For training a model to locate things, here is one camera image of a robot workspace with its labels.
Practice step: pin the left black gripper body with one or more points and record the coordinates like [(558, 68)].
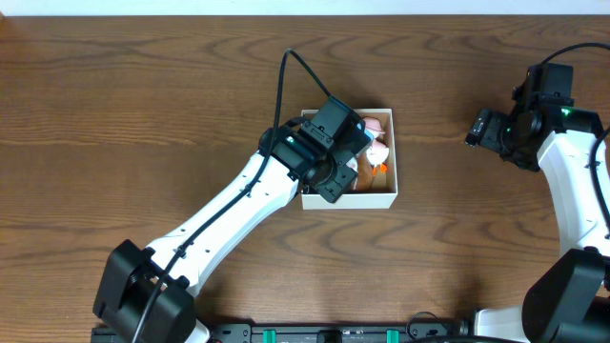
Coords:
[(338, 178)]

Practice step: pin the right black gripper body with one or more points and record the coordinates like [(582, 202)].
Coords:
[(521, 151)]

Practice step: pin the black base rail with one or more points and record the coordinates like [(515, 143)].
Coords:
[(245, 333)]

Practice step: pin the white cardboard box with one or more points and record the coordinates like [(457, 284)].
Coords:
[(384, 187)]

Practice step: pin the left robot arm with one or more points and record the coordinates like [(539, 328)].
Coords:
[(147, 295)]

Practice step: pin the brown plush toy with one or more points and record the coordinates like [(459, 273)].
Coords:
[(365, 175)]

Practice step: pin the white pink duck toy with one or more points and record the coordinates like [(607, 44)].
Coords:
[(378, 152)]

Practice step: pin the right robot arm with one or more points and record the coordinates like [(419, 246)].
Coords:
[(564, 304)]

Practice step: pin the wooden rattle drum toy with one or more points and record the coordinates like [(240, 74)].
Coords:
[(352, 163)]

